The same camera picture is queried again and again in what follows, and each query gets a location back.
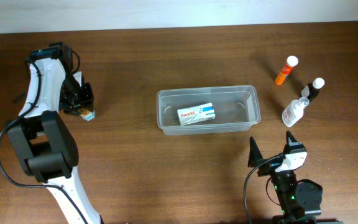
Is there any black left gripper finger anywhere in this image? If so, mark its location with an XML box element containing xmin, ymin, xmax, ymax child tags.
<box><xmin>84</xmin><ymin>83</ymin><xmax>94</xmax><ymax>110</ymax></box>
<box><xmin>63</xmin><ymin>106</ymin><xmax>81</xmax><ymax>116</ymax></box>

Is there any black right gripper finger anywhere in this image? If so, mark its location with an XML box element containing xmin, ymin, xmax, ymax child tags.
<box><xmin>286</xmin><ymin>131</ymin><xmax>302</xmax><ymax>148</ymax></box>
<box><xmin>247</xmin><ymin>137</ymin><xmax>264</xmax><ymax>167</ymax></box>

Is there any small jar gold lid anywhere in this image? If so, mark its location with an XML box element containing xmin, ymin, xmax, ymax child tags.
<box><xmin>78</xmin><ymin>108</ymin><xmax>94</xmax><ymax>121</ymax></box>

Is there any white spray bottle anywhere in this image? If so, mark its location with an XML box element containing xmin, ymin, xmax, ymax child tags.
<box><xmin>282</xmin><ymin>97</ymin><xmax>310</xmax><ymax>128</ymax></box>

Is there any white blue Panadol box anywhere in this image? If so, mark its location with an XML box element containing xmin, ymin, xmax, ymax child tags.
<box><xmin>177</xmin><ymin>103</ymin><xmax>216</xmax><ymax>126</ymax></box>

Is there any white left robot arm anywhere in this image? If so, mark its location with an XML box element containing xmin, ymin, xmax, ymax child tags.
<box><xmin>0</xmin><ymin>42</ymin><xmax>103</xmax><ymax>223</ymax></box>

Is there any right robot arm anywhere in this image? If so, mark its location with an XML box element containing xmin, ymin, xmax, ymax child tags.
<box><xmin>243</xmin><ymin>131</ymin><xmax>340</xmax><ymax>224</ymax></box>

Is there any clear plastic container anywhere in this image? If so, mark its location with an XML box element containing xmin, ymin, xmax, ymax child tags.
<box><xmin>157</xmin><ymin>85</ymin><xmax>261</xmax><ymax>135</ymax></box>

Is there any dark bottle white cap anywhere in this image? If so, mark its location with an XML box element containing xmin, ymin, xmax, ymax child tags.
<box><xmin>301</xmin><ymin>78</ymin><xmax>325</xmax><ymax>102</ymax></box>

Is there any orange tube white cap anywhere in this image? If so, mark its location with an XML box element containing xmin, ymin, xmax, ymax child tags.
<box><xmin>275</xmin><ymin>55</ymin><xmax>299</xmax><ymax>85</ymax></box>

